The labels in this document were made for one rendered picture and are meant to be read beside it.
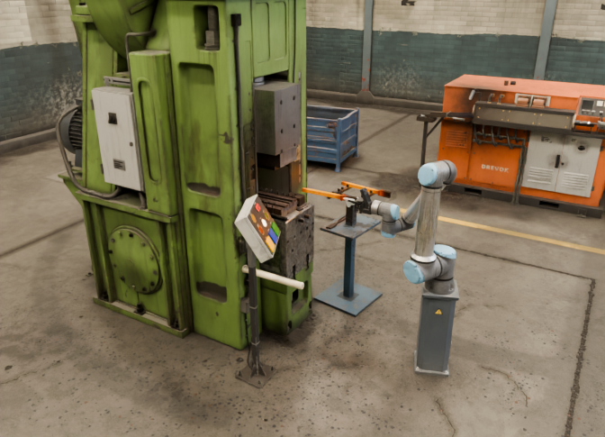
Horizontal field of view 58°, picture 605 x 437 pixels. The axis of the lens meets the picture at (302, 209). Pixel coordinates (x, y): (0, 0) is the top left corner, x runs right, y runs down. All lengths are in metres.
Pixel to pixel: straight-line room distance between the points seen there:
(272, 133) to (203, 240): 0.89
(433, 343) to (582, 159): 3.46
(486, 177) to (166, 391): 4.49
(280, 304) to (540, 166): 3.73
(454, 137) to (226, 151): 3.91
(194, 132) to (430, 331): 1.94
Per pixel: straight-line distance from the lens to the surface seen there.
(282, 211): 3.58
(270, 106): 3.34
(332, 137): 7.23
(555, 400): 3.84
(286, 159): 3.52
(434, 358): 3.72
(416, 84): 11.04
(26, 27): 9.38
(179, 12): 3.34
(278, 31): 3.58
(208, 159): 3.46
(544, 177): 6.61
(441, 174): 3.04
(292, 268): 3.76
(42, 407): 3.82
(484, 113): 6.40
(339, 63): 11.65
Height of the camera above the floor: 2.38
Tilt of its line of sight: 23 degrees down
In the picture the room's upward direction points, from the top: straight up
